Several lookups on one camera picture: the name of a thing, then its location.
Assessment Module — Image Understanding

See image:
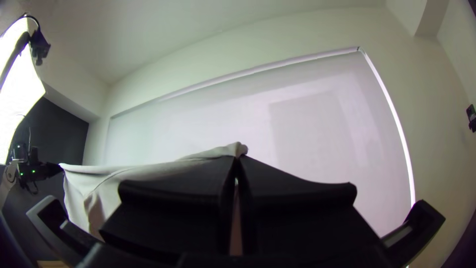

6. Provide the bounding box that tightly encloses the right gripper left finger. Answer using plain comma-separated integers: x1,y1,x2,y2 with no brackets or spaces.
99,155,238,261

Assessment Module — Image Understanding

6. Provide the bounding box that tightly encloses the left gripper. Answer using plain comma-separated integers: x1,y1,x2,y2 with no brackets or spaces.
36,161,64,181

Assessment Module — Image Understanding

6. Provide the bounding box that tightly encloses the black camera pole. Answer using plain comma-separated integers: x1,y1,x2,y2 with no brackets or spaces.
0,31,31,90

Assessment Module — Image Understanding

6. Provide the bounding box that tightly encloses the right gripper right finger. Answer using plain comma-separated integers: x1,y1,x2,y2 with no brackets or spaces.
237,154,381,261

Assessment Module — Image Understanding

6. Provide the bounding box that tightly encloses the black overhead camera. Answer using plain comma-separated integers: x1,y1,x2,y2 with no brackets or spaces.
29,28,52,67

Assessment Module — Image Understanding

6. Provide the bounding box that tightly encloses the light grey t-shirt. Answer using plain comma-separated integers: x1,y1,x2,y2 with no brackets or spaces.
59,141,249,243

